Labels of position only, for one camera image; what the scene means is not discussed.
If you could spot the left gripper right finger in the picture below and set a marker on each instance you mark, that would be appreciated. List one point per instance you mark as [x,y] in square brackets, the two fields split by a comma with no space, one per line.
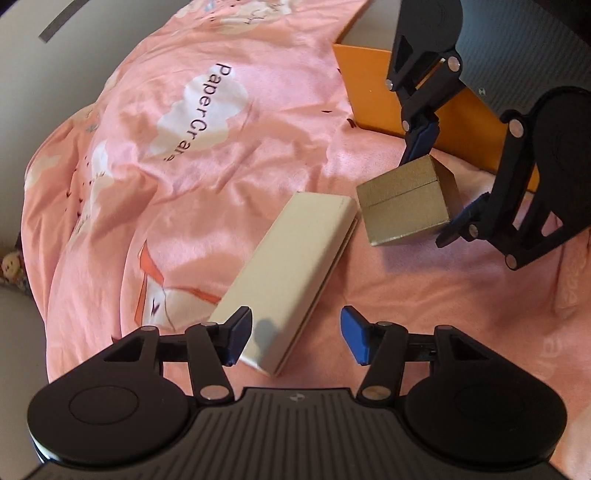
[381,347]

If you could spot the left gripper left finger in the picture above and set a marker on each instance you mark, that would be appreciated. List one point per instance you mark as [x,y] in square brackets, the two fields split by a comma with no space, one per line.
[210,348]

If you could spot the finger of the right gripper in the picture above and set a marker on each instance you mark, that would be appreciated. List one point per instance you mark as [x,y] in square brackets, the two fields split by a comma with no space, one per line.
[459,227]
[420,141]

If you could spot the tan square gift box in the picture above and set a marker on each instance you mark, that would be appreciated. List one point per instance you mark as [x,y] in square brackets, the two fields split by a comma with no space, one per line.
[410,202]

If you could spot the long white box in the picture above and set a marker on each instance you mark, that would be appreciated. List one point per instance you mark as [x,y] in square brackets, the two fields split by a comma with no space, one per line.
[285,276]

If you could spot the orange cardboard box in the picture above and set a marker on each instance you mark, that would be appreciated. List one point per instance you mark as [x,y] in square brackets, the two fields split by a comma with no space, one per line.
[406,63]

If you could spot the pink printed duvet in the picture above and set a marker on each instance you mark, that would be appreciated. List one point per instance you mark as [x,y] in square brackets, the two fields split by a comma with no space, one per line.
[144,206]

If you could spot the grey wall strip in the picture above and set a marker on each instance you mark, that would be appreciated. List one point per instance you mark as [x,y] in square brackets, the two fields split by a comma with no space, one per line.
[68,12]

